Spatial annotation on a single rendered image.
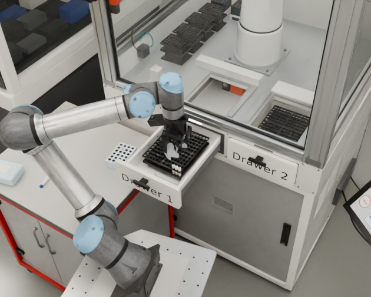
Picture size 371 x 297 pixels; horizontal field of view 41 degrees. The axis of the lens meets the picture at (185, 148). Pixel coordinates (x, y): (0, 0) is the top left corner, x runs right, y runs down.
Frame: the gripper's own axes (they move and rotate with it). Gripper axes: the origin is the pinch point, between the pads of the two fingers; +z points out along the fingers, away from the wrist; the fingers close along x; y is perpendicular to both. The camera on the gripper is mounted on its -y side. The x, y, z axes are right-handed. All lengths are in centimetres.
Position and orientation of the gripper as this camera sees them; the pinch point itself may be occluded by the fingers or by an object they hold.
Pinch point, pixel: (171, 152)
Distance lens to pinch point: 182.3
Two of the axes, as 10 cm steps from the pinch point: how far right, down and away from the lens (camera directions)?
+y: 8.5, 3.6, -4.0
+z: 0.3, 7.1, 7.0
